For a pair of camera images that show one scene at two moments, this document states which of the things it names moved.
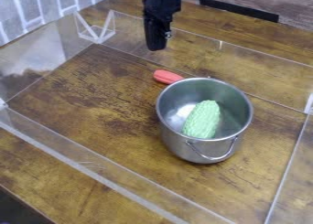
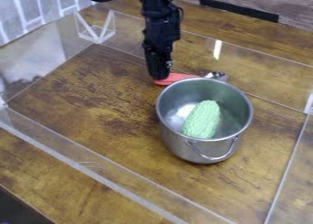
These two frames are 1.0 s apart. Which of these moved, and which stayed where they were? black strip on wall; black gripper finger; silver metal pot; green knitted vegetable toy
Moved: black gripper finger
Stayed: black strip on wall; silver metal pot; green knitted vegetable toy
